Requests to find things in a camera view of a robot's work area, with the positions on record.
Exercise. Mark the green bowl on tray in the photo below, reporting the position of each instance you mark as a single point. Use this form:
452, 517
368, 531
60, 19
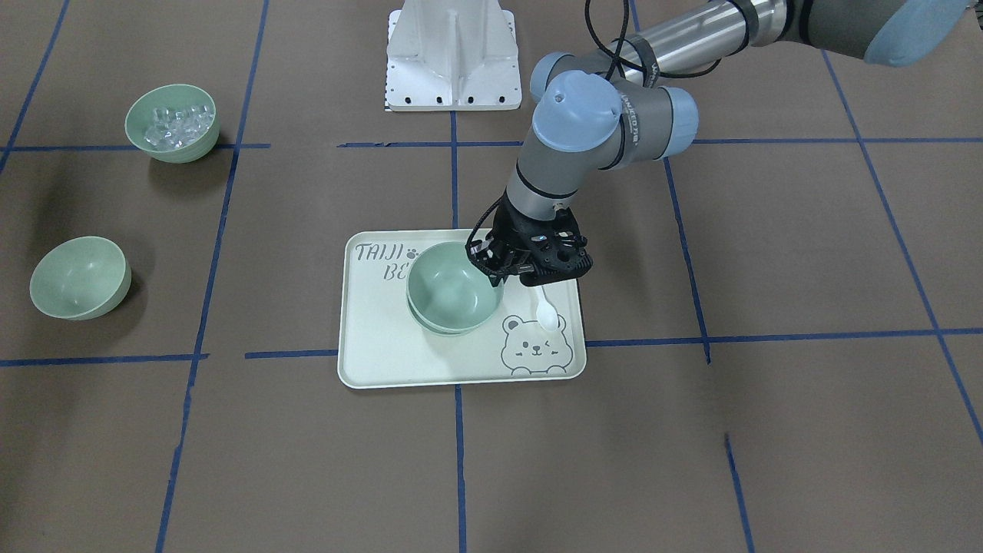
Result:
449, 330

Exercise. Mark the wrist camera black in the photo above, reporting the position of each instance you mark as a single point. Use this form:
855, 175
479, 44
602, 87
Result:
556, 249

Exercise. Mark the white pedestal column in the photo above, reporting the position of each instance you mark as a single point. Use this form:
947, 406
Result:
452, 55

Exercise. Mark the green bowl carried to tray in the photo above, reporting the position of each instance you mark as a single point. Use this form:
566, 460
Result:
447, 289

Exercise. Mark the green bowl with ice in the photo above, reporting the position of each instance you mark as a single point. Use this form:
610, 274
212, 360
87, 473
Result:
176, 123

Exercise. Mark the white plastic spoon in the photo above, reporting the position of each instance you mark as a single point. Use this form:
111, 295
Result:
547, 316

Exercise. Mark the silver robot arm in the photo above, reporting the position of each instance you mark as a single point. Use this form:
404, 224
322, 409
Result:
604, 110

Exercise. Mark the cream bear tray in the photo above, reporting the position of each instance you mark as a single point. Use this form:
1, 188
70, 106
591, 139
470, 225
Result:
382, 344

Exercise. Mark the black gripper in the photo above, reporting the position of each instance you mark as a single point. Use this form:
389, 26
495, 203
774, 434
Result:
510, 230

